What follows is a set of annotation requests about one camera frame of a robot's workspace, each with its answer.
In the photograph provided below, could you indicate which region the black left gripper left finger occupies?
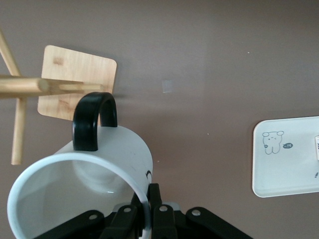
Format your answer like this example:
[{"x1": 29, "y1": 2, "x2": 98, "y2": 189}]
[{"x1": 37, "y1": 193, "x2": 145, "y2": 239}]

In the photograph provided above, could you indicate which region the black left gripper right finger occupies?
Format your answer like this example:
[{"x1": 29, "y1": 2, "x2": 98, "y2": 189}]
[{"x1": 147, "y1": 183, "x2": 252, "y2": 239}]

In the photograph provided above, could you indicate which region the white smiley mug black handle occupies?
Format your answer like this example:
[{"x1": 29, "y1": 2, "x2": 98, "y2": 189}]
[{"x1": 6, "y1": 91, "x2": 154, "y2": 239}]

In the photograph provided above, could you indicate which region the wooden cup hanging rack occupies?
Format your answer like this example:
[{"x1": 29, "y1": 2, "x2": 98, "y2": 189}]
[{"x1": 0, "y1": 29, "x2": 118, "y2": 166}]

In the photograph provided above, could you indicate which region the cream rabbit print tray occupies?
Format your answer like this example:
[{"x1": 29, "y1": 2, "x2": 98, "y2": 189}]
[{"x1": 252, "y1": 116, "x2": 319, "y2": 199}]

